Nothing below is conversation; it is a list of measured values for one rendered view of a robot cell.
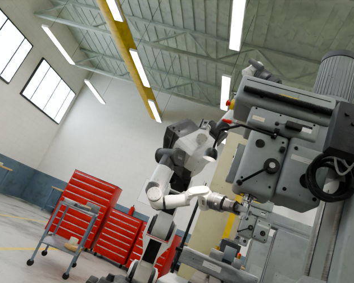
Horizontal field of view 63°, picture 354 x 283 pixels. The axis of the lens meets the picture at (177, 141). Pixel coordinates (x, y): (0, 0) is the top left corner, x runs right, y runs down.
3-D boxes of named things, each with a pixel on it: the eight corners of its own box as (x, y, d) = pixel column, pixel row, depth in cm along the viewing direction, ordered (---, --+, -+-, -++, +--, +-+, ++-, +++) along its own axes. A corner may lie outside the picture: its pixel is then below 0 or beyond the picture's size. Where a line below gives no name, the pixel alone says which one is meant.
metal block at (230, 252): (222, 258, 134) (226, 245, 136) (222, 257, 140) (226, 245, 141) (232, 262, 133) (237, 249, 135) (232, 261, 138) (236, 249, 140)
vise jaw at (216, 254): (208, 256, 131) (211, 247, 132) (209, 255, 145) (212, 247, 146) (221, 261, 129) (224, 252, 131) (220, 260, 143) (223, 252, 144)
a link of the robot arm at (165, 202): (185, 202, 148) (147, 207, 149) (186, 210, 157) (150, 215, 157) (182, 184, 155) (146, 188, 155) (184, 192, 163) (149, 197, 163)
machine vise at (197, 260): (178, 261, 132) (187, 237, 135) (181, 260, 146) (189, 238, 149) (254, 295, 123) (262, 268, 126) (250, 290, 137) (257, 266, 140)
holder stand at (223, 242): (212, 269, 172) (223, 236, 177) (210, 266, 192) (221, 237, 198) (231, 277, 169) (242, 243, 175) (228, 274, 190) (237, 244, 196)
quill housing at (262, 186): (232, 185, 135) (252, 124, 144) (229, 192, 154) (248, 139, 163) (273, 199, 130) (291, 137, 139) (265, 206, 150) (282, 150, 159)
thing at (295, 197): (275, 192, 129) (291, 141, 137) (266, 201, 152) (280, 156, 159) (320, 208, 125) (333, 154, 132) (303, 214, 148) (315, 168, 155)
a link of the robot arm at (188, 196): (209, 191, 149) (184, 194, 149) (211, 205, 152) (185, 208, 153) (208, 184, 155) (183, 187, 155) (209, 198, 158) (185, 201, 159)
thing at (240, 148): (225, 179, 144) (238, 142, 150) (225, 181, 148) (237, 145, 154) (232, 182, 143) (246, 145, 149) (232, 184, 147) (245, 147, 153)
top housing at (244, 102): (234, 97, 147) (244, 72, 152) (231, 119, 172) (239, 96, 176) (331, 126, 136) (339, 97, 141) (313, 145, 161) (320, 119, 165)
